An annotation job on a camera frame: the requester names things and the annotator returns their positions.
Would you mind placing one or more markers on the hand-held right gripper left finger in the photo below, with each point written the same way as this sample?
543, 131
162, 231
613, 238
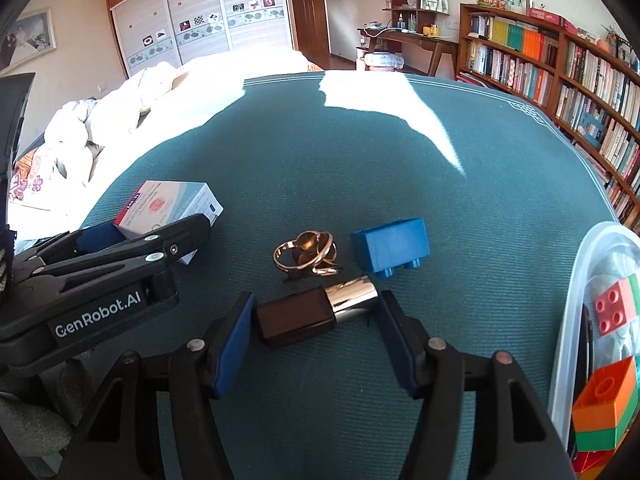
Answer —
232, 347

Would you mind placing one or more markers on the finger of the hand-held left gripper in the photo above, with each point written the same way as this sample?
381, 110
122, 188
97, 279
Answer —
150, 247
97, 237

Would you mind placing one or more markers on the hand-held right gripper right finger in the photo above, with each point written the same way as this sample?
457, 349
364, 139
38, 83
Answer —
400, 352

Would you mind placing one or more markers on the white medicine box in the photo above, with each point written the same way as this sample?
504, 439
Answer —
165, 202

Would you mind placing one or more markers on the brown lipstick with silver cap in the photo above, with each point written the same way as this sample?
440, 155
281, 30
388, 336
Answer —
295, 317

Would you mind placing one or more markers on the clear round plastic container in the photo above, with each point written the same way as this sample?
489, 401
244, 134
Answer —
565, 340

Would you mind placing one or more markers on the orange toy block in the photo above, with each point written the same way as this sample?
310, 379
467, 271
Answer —
605, 400

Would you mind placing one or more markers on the green toy block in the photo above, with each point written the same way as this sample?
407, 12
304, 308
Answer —
597, 439

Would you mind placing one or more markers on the red toy block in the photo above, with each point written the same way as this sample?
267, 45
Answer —
590, 460

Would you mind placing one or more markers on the pink toy block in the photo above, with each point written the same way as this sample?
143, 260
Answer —
615, 305

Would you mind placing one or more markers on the teal cloth-covered desktop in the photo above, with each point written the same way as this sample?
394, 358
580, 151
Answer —
350, 170

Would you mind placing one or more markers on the floral bedsheet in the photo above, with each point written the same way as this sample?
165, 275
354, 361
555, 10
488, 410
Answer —
32, 180

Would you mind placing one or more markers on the blue toy block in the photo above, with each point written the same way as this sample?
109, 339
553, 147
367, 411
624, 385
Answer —
390, 245

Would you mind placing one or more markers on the white duvet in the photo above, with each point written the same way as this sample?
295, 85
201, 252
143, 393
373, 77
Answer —
75, 125

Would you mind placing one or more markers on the gold interlinked rings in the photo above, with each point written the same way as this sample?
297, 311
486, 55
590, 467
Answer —
306, 242

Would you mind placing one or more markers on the sliding-door wardrobe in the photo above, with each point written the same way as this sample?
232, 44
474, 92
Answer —
200, 15

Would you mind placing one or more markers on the dark wooden door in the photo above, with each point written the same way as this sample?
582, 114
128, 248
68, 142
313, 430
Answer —
310, 15

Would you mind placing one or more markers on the white round stool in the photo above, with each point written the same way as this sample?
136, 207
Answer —
382, 60

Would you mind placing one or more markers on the wooden writing desk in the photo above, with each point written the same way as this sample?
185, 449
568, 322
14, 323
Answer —
425, 42

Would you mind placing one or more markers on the rows of books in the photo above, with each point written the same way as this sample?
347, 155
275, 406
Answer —
530, 55

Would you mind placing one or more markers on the wooden bookshelf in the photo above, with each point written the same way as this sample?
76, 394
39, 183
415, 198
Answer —
560, 40

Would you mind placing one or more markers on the red flat box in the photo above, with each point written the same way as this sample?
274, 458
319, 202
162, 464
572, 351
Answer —
547, 15

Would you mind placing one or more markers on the framed wall photo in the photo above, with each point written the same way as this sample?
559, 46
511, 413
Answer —
25, 37

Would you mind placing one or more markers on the film-strip picture frame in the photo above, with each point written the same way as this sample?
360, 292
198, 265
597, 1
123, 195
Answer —
622, 45

